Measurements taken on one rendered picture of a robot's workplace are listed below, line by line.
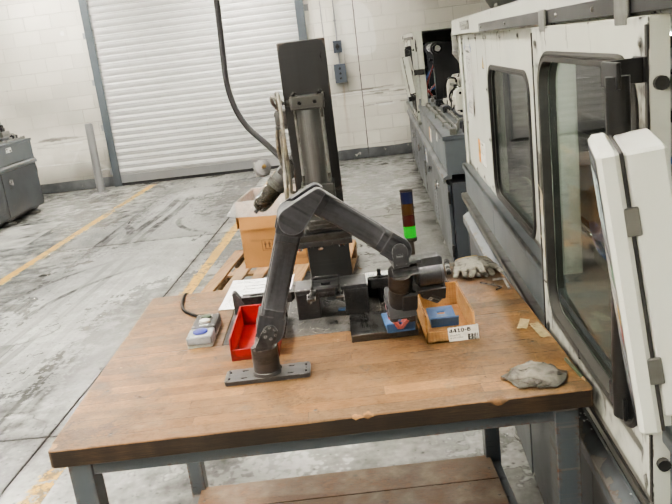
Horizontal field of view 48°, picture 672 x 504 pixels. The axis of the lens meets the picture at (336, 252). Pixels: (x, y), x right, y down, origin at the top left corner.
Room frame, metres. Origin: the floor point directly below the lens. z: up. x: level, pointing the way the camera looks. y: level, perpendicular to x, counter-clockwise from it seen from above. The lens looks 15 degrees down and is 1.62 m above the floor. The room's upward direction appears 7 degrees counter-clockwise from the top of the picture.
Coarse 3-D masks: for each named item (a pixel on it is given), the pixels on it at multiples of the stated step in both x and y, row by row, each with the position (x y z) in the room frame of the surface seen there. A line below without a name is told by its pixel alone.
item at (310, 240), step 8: (312, 216) 2.02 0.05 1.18; (312, 224) 1.96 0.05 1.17; (320, 224) 1.96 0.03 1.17; (328, 224) 1.96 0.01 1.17; (304, 232) 2.01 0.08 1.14; (312, 232) 1.99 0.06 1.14; (320, 232) 1.99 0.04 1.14; (328, 232) 1.98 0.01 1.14; (336, 232) 1.97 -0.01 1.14; (344, 232) 1.97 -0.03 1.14; (304, 240) 1.98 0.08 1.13; (312, 240) 1.97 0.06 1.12; (320, 240) 1.97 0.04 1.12; (328, 240) 1.97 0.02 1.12; (336, 240) 1.97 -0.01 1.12; (344, 240) 1.97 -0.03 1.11; (304, 248) 1.98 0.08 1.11; (312, 248) 2.01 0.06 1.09; (320, 248) 2.01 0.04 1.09
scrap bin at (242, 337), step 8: (256, 304) 1.98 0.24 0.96; (240, 312) 1.96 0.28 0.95; (248, 312) 1.98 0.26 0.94; (256, 312) 1.98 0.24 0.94; (240, 320) 1.94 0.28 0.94; (248, 320) 1.98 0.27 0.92; (232, 328) 1.81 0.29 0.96; (240, 328) 1.92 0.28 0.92; (248, 328) 1.95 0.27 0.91; (232, 336) 1.78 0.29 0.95; (240, 336) 1.89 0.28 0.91; (248, 336) 1.89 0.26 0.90; (232, 344) 1.76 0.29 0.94; (240, 344) 1.84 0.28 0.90; (248, 344) 1.83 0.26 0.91; (280, 344) 1.79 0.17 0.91; (232, 352) 1.74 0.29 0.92; (240, 352) 1.74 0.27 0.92; (248, 352) 1.74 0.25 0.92; (232, 360) 1.74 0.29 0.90; (240, 360) 1.74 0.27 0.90
